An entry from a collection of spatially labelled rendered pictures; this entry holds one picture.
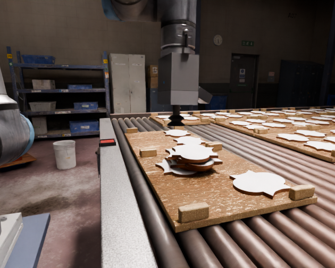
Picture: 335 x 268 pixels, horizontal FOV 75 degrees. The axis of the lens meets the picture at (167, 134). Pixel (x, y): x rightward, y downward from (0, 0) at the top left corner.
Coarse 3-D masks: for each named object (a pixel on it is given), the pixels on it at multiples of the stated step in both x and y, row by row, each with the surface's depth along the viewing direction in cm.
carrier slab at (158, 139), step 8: (128, 136) 109; (136, 136) 109; (144, 136) 109; (152, 136) 109; (160, 136) 109; (168, 136) 109; (192, 136) 109; (136, 144) 94; (144, 144) 94; (152, 144) 94; (160, 144) 94; (168, 144) 94; (176, 144) 94; (136, 152) 83; (160, 152) 83
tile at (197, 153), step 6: (192, 144) 71; (174, 150) 67; (180, 150) 64; (186, 150) 64; (192, 150) 64; (198, 150) 64; (204, 150) 64; (210, 150) 64; (174, 156) 61; (180, 156) 61; (186, 156) 59; (192, 156) 59; (198, 156) 59; (204, 156) 59; (210, 156) 61; (216, 156) 61; (192, 162) 57; (198, 162) 57
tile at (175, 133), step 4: (164, 132) 115; (168, 132) 112; (172, 132) 112; (176, 132) 112; (180, 132) 112; (184, 132) 112; (172, 136) 107; (176, 136) 106; (180, 136) 106; (184, 136) 107
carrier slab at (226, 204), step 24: (144, 168) 67; (216, 168) 67; (240, 168) 67; (168, 192) 52; (192, 192) 52; (216, 192) 52; (240, 192) 52; (288, 192) 52; (168, 216) 43; (216, 216) 42; (240, 216) 44
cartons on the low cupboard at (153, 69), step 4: (148, 68) 549; (152, 68) 538; (156, 68) 541; (148, 72) 552; (152, 72) 540; (156, 72) 543; (148, 76) 559; (152, 76) 542; (156, 76) 546; (148, 80) 562; (152, 80) 547; (156, 80) 551; (148, 84) 561; (152, 84) 548; (156, 84) 552
